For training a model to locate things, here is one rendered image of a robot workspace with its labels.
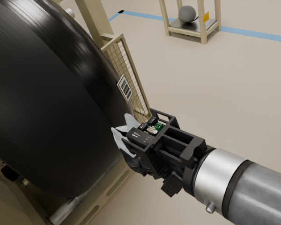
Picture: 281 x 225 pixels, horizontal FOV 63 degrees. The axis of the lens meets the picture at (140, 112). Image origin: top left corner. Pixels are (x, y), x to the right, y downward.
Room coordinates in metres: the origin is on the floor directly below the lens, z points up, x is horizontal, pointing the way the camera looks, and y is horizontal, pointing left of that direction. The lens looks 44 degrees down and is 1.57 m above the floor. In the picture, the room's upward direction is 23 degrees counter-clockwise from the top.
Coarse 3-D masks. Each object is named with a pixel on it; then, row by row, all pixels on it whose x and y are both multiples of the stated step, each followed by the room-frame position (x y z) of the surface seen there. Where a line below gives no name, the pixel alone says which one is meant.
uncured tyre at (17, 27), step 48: (0, 0) 0.55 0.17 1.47; (48, 0) 0.58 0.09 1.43; (0, 48) 0.44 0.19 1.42; (48, 48) 0.44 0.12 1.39; (96, 48) 0.49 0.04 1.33; (0, 96) 0.37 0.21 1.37; (48, 96) 0.38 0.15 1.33; (96, 96) 0.40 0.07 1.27; (0, 144) 0.33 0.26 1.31; (48, 144) 0.32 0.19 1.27; (96, 144) 0.36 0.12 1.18; (48, 192) 0.32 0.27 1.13
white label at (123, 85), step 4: (124, 76) 0.46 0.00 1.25; (120, 80) 0.45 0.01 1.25; (124, 80) 0.46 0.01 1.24; (120, 84) 0.44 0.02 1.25; (124, 84) 0.45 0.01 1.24; (128, 84) 0.46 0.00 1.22; (120, 88) 0.43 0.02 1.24; (124, 88) 0.44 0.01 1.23; (128, 88) 0.45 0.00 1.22; (124, 92) 0.44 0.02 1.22; (128, 92) 0.45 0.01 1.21; (132, 92) 0.46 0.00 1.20; (124, 96) 0.43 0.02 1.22; (128, 96) 0.44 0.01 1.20; (128, 100) 0.43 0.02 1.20
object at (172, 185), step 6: (174, 174) 0.17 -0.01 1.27; (180, 174) 0.16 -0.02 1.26; (168, 180) 0.18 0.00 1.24; (174, 180) 0.16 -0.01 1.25; (180, 180) 0.16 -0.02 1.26; (162, 186) 0.19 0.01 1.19; (168, 186) 0.18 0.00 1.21; (174, 186) 0.17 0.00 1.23; (180, 186) 0.16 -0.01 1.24; (168, 192) 0.18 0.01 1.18; (174, 192) 0.17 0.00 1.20
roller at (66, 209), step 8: (96, 184) 0.45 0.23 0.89; (88, 192) 0.43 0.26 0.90; (64, 200) 0.42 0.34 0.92; (72, 200) 0.41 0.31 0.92; (80, 200) 0.41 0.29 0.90; (64, 208) 0.39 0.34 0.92; (72, 208) 0.39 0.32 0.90; (56, 216) 0.38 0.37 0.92; (64, 216) 0.38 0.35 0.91; (56, 224) 0.36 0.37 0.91
